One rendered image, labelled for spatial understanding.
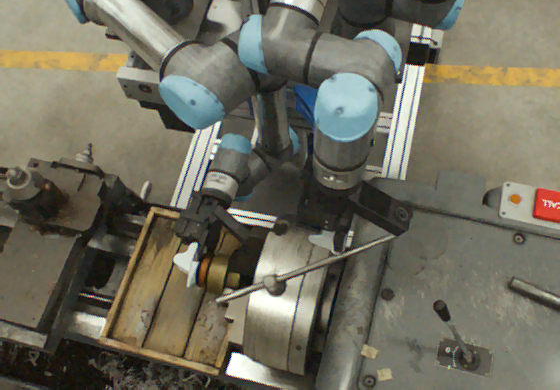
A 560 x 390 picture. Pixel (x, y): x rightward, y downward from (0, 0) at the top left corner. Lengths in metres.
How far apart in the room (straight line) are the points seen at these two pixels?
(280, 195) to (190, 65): 1.27
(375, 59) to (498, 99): 2.08
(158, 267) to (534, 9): 2.30
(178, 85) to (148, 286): 0.61
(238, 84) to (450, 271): 0.50
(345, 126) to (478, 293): 0.48
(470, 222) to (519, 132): 1.68
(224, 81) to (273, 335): 0.47
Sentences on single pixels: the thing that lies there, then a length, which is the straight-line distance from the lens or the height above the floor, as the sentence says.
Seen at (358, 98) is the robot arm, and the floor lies 1.69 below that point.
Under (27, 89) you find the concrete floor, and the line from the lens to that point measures 3.18.
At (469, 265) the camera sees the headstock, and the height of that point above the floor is 1.26.
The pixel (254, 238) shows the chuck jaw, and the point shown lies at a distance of 1.20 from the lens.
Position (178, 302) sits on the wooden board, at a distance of 1.52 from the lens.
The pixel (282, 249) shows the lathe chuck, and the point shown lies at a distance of 1.15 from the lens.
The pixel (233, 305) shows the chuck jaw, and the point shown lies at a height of 1.10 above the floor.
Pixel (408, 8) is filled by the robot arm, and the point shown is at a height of 1.34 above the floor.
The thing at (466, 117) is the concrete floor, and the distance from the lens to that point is 2.81.
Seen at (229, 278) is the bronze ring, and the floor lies 1.11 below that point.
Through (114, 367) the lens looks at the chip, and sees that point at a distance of 1.89.
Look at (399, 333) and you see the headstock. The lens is 1.08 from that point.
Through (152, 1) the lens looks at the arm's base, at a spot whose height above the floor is 1.23.
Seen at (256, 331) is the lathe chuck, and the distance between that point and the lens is 1.16.
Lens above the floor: 2.30
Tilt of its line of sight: 66 degrees down
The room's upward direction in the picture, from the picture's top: 6 degrees counter-clockwise
